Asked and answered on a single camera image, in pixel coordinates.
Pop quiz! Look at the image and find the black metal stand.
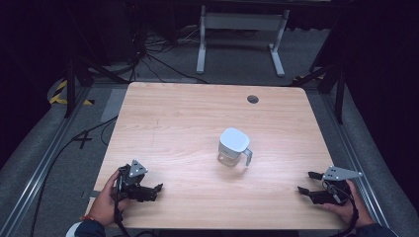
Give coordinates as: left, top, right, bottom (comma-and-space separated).
62, 0, 130, 119
290, 31, 348, 125

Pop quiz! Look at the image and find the person's left hand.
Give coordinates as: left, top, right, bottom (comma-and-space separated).
88, 169, 132, 227

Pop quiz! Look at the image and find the person's right hand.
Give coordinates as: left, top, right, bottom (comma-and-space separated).
321, 179, 376, 229

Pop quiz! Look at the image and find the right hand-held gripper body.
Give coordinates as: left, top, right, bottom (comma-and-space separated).
310, 166, 364, 206

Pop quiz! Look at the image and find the long black floor cable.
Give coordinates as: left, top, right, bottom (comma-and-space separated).
29, 115, 120, 237

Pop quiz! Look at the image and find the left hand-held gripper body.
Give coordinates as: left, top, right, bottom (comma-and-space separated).
117, 159, 156, 202

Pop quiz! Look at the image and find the yellow and black floor tape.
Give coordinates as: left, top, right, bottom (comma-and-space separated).
48, 79, 96, 107

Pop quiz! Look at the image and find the black left gripper strap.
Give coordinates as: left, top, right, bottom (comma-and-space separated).
113, 174, 132, 237

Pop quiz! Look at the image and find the metal floor rail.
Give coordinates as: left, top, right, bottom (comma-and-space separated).
319, 92, 392, 229
0, 84, 93, 237

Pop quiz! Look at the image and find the white metal desk frame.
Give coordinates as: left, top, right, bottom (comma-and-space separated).
196, 4, 292, 78

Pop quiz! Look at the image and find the black gripper strap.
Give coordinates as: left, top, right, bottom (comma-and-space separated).
113, 174, 132, 237
332, 184, 361, 237

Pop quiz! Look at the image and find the black right gripper strap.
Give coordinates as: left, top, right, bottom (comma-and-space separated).
332, 184, 361, 237

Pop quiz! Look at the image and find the bundle of black floor cables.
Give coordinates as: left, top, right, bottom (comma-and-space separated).
129, 24, 210, 85

